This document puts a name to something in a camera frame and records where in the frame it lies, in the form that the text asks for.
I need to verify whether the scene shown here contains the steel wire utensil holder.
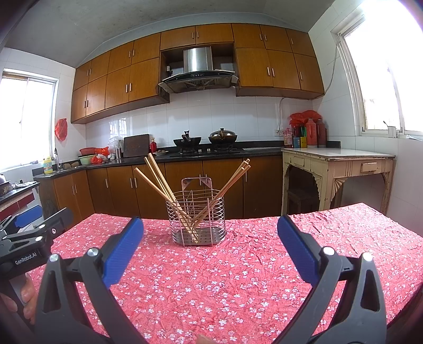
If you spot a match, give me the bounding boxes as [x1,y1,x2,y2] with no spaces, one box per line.
[165,177,227,247]

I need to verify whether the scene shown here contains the black kitchen countertop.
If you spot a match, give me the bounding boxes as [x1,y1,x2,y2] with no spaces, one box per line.
[33,141,341,181]

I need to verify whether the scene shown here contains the small black wok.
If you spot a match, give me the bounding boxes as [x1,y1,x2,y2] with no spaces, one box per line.
[173,130,202,148]

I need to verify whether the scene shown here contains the wooden wall cabinets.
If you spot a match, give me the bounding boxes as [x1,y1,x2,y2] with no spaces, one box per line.
[70,22,325,124]

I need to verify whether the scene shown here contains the cream wooden side table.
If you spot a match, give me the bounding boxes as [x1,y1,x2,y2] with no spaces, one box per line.
[281,147,396,215]

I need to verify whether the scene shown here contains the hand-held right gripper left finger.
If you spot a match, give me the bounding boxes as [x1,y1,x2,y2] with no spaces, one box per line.
[33,216,148,344]

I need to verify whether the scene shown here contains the wooden base cabinets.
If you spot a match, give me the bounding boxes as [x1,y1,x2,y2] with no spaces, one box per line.
[40,155,284,220]

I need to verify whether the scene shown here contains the black gas stove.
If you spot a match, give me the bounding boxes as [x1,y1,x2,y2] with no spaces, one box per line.
[178,147,242,156]

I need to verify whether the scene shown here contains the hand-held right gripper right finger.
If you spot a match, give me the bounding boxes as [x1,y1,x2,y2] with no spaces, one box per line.
[277,214,388,344]

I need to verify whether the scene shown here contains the dark wooden cutting board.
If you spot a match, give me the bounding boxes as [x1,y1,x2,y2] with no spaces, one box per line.
[123,134,151,157]

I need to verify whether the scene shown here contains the black wok with lid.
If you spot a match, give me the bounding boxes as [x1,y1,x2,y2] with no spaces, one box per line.
[208,128,238,145]

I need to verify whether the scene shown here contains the large barred window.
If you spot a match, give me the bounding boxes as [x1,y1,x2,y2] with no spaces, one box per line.
[330,0,423,138]

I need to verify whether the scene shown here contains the white wall cable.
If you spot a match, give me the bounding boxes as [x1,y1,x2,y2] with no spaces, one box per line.
[277,97,291,131]

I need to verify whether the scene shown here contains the hanging red plastic bag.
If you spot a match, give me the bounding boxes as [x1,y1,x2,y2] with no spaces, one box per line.
[54,118,68,142]

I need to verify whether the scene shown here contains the dark wooden stool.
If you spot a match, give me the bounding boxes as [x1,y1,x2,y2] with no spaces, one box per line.
[287,189,319,212]

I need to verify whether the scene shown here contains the large red plastic bag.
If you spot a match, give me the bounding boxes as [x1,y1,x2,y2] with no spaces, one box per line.
[289,110,323,124]

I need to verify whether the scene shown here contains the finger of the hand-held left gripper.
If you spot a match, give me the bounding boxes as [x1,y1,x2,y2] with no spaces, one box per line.
[5,207,74,248]
[0,204,43,234]

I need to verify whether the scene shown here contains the steel range hood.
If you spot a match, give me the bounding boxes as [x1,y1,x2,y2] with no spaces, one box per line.
[158,46,239,94]

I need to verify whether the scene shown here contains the red floral tablecloth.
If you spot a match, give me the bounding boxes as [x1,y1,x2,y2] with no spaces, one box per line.
[26,202,423,344]

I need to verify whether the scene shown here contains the wooden chopstick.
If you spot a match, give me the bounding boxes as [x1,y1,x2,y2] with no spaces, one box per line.
[190,160,249,230]
[134,168,192,234]
[143,157,199,243]
[147,153,199,243]
[190,163,247,230]
[190,159,251,230]

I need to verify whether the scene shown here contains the person's left hand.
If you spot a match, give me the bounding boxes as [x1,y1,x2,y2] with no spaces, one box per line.
[0,274,40,326]

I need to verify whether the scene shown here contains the dark red thermos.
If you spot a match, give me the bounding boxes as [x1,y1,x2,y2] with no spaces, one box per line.
[315,118,328,148]

